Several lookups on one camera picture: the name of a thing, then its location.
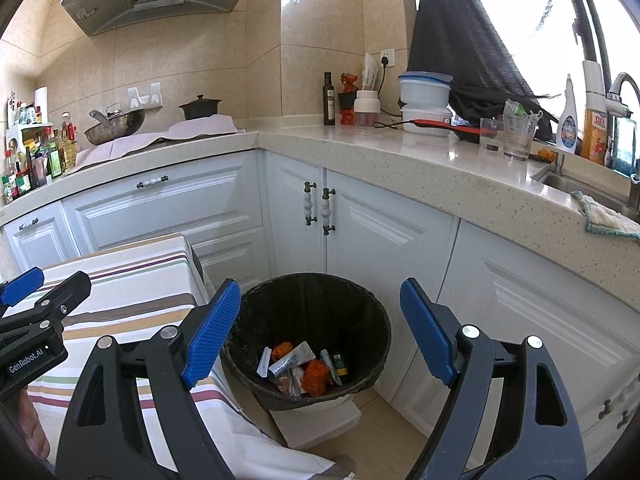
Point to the white jar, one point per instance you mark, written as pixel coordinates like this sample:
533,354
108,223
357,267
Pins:
366,105

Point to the orange fruit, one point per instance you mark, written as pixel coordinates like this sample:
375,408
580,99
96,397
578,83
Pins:
546,155

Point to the white plastic box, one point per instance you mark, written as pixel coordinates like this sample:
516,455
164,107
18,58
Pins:
320,425

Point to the black trash bin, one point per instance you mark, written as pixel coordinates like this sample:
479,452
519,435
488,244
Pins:
310,310

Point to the white spray bottle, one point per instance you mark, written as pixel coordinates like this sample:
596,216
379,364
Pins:
567,125

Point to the pale stove cover cloth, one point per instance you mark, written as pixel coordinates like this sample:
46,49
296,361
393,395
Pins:
170,137

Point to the black cup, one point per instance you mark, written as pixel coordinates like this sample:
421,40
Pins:
346,101

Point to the group of condiment bottles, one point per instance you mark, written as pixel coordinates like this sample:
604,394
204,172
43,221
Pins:
40,160

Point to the dark hanging cloth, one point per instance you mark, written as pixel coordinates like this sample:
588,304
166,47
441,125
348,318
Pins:
465,50

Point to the orange dish soap bottle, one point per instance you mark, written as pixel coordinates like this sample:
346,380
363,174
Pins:
595,135

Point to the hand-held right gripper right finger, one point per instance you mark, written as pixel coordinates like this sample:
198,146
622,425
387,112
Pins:
427,330

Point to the person's left hand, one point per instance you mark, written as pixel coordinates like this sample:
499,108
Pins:
35,425

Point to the white water filter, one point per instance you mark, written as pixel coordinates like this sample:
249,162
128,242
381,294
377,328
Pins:
592,77

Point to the black lidded pot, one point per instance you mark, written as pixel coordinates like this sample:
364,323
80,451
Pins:
200,109

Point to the teal and white tube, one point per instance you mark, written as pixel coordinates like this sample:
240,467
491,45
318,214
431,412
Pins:
329,365

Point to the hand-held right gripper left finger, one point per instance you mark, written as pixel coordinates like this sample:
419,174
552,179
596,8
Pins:
212,332

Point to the steel sink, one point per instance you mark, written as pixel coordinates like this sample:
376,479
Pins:
585,185

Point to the steel faucet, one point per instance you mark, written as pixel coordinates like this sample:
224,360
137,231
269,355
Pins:
620,85

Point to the white packet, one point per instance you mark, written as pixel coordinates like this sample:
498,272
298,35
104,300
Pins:
370,72

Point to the red figurine packet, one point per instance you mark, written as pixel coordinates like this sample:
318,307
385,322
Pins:
349,84

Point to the small clear glass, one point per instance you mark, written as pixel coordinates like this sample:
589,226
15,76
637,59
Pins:
491,137

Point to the paper towel roll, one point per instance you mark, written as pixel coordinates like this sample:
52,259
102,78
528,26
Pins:
41,102

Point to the white wall socket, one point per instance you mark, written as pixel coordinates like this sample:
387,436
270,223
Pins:
387,57

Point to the white container blue rim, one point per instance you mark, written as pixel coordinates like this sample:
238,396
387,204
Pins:
425,91

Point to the orange-red plastic bag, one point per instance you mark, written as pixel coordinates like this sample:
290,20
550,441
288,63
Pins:
316,377

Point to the orange wrapper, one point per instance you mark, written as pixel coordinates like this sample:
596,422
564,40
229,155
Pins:
283,349

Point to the steel wok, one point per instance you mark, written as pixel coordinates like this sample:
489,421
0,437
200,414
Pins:
117,127

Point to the dark olive oil bottle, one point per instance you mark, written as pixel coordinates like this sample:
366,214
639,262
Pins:
328,100

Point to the white green-edged dishcloth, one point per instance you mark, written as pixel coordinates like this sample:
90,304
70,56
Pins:
607,220

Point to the striped tablecloth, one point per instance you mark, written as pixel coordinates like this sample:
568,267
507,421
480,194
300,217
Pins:
135,280

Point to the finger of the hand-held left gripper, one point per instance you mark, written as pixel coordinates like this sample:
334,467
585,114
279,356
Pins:
22,284
65,295

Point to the white container red rim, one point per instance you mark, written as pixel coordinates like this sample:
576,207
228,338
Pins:
425,121

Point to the silver grey tube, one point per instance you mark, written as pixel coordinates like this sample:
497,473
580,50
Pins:
292,360

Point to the white spice rack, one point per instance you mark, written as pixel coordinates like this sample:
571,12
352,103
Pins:
20,132

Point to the white wall holder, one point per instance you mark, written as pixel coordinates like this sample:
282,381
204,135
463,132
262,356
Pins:
145,95

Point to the green bottle yellow band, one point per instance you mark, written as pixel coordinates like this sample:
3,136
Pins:
342,364

